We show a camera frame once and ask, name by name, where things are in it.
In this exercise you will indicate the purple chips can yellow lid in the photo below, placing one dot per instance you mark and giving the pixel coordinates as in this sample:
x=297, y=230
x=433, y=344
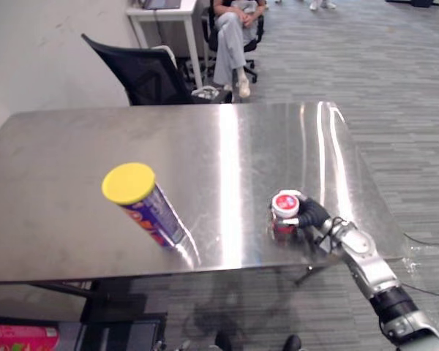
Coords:
x=130, y=183

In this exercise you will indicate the laptop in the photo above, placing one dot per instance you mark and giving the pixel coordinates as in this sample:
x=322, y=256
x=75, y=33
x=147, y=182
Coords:
x=162, y=3

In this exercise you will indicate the robot right foot dark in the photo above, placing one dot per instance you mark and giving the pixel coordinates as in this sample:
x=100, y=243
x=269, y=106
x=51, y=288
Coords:
x=292, y=343

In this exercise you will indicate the person's feet white shoes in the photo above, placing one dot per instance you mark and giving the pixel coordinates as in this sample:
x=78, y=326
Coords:
x=322, y=4

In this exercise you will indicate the robot left foot dark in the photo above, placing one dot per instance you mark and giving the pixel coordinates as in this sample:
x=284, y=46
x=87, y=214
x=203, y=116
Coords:
x=224, y=342

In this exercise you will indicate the person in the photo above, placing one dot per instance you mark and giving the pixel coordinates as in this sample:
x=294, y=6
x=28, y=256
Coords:
x=230, y=36

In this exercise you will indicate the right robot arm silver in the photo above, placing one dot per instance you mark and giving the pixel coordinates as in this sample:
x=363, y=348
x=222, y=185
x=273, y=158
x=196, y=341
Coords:
x=366, y=256

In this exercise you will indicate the black swivel office chair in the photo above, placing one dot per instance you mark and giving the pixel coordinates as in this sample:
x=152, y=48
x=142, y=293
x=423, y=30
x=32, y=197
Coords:
x=251, y=44

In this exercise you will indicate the white cloth bundle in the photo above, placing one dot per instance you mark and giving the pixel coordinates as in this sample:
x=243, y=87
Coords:
x=206, y=92

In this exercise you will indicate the pink chips can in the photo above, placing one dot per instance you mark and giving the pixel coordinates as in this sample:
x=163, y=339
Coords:
x=22, y=337

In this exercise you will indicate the white desk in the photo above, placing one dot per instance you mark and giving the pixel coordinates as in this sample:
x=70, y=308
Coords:
x=168, y=14

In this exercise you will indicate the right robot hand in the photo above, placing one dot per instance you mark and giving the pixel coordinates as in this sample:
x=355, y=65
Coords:
x=312, y=214

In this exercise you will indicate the red gum bottle white lid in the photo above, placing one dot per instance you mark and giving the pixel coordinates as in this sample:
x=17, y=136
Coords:
x=285, y=203

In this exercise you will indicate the stainless steel table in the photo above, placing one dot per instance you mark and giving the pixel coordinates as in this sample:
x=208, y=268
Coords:
x=95, y=146

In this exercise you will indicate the robot foot dark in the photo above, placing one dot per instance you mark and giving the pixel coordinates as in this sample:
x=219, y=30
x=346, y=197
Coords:
x=224, y=342
x=292, y=343

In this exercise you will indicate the black mesh office chair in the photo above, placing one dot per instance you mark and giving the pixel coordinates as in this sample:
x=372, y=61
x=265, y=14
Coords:
x=142, y=73

